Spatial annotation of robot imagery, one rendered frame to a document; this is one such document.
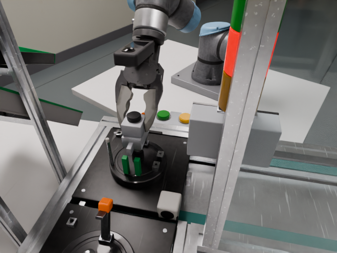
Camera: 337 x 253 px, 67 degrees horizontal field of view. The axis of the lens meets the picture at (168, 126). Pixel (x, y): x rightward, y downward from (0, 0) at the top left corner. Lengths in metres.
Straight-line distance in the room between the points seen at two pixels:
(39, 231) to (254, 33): 0.53
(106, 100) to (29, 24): 2.30
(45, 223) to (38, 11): 2.88
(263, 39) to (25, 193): 0.72
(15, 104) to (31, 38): 2.75
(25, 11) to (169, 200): 2.91
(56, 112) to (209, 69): 0.64
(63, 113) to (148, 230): 0.36
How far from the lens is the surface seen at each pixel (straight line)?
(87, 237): 0.54
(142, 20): 0.58
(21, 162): 0.91
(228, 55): 0.30
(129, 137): 0.55
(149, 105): 0.54
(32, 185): 0.83
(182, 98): 1.07
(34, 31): 3.33
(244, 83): 0.28
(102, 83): 1.21
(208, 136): 0.36
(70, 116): 0.73
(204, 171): 0.71
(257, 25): 0.25
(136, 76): 0.56
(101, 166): 0.66
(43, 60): 0.63
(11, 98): 0.59
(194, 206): 0.64
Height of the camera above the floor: 1.45
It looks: 40 degrees down
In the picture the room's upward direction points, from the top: straight up
